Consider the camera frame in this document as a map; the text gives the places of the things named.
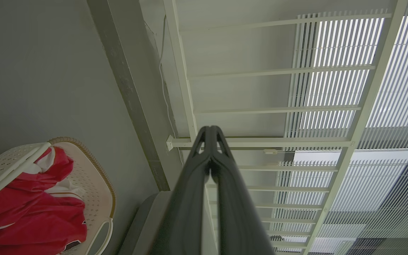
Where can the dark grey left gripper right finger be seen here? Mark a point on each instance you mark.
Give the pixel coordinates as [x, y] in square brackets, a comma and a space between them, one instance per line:
[239, 219]

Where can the cream perforated plastic laundry basket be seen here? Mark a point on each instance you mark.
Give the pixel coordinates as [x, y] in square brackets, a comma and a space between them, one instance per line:
[96, 191]

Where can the raised grey concrete step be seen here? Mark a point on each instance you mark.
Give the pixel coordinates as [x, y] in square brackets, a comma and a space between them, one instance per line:
[129, 95]

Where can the red and white garment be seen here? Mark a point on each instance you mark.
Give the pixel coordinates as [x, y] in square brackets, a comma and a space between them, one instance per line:
[30, 216]

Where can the white metal railing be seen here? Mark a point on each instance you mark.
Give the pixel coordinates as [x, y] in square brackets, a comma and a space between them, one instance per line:
[260, 142]

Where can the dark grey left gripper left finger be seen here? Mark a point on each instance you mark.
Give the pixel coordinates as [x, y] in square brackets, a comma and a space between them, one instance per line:
[186, 212]

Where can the white slatted window blinds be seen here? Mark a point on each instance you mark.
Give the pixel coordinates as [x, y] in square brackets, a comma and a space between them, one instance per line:
[395, 88]

